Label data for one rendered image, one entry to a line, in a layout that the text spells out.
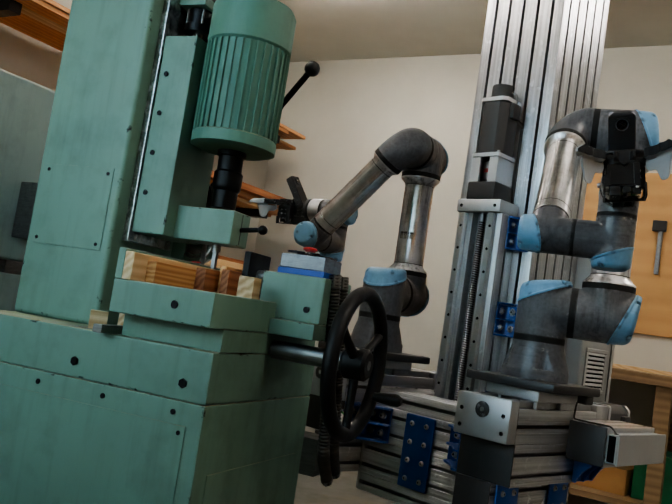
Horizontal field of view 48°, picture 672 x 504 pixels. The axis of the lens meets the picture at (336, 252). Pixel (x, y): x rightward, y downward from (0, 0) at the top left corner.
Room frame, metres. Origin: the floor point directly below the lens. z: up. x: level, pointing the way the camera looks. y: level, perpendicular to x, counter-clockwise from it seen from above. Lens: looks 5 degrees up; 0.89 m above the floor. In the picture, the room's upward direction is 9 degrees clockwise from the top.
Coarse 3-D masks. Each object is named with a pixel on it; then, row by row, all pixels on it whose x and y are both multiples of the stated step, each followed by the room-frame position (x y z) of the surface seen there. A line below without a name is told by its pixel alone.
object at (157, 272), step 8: (152, 264) 1.36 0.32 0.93; (160, 264) 1.37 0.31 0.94; (168, 264) 1.39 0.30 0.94; (152, 272) 1.36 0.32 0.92; (160, 272) 1.37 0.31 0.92; (168, 272) 1.39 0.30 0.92; (176, 272) 1.42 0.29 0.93; (184, 272) 1.44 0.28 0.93; (192, 272) 1.47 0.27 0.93; (152, 280) 1.36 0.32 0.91; (160, 280) 1.38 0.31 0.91; (168, 280) 1.40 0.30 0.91; (176, 280) 1.42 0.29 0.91; (184, 280) 1.45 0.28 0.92; (192, 280) 1.47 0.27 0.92; (192, 288) 1.47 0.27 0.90
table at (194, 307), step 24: (120, 288) 1.33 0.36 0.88; (144, 288) 1.31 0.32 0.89; (168, 288) 1.30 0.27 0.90; (120, 312) 1.33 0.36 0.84; (144, 312) 1.31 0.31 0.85; (168, 312) 1.29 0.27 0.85; (192, 312) 1.27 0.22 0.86; (216, 312) 1.27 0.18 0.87; (240, 312) 1.35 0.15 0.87; (264, 312) 1.43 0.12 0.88; (288, 336) 1.44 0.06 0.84; (312, 336) 1.42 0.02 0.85
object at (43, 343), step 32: (0, 320) 1.47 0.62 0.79; (32, 320) 1.44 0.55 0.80; (64, 320) 1.55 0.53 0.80; (0, 352) 1.46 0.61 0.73; (32, 352) 1.43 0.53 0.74; (64, 352) 1.41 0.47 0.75; (96, 352) 1.38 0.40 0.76; (128, 352) 1.35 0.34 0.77; (160, 352) 1.33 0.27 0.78; (192, 352) 1.30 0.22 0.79; (128, 384) 1.35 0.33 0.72; (160, 384) 1.32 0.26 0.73; (192, 384) 1.30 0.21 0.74; (224, 384) 1.33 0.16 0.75; (256, 384) 1.44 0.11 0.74; (288, 384) 1.57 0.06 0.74
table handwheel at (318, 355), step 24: (360, 288) 1.38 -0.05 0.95; (384, 312) 1.49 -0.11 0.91; (336, 336) 1.29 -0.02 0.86; (384, 336) 1.52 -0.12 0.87; (288, 360) 1.46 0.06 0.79; (312, 360) 1.44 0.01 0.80; (336, 360) 1.29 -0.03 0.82; (360, 360) 1.39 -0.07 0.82; (384, 360) 1.53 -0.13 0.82; (336, 408) 1.32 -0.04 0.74; (360, 408) 1.50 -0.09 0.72; (336, 432) 1.35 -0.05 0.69; (360, 432) 1.45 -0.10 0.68
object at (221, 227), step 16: (192, 208) 1.54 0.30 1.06; (208, 208) 1.52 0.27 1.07; (176, 224) 1.55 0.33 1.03; (192, 224) 1.54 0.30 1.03; (208, 224) 1.52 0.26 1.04; (224, 224) 1.51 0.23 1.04; (240, 224) 1.53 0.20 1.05; (192, 240) 1.54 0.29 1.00; (208, 240) 1.52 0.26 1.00; (224, 240) 1.50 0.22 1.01; (240, 240) 1.54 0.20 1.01
